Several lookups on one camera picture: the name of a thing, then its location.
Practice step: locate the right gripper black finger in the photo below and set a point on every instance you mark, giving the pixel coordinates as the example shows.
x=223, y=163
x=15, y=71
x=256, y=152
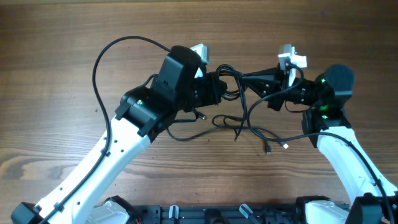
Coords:
x=260, y=87
x=262, y=75

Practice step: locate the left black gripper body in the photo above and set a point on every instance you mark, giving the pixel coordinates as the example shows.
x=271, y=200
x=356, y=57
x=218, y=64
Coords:
x=204, y=91

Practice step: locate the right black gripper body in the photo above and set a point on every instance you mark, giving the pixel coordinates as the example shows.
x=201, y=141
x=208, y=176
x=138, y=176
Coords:
x=283, y=80

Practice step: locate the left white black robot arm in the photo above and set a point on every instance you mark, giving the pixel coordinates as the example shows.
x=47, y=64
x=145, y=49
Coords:
x=143, y=113

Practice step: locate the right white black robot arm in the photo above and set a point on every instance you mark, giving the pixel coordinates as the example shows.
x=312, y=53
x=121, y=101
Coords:
x=372, y=197

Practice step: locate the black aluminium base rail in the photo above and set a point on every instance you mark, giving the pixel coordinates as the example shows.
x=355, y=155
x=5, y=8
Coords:
x=267, y=214

